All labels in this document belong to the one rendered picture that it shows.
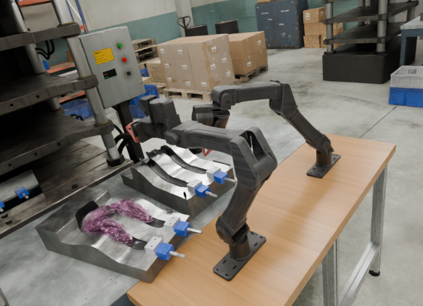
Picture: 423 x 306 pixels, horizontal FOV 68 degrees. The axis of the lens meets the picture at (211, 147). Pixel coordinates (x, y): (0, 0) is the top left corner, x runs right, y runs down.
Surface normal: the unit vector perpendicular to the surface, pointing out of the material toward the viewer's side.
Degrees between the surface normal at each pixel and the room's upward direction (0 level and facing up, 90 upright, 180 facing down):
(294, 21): 90
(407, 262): 0
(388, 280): 0
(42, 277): 0
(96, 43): 90
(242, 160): 90
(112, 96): 90
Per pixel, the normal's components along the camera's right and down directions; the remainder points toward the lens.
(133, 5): 0.66, 0.21
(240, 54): -0.62, 0.45
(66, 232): 0.83, -0.11
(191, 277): -0.18, -0.88
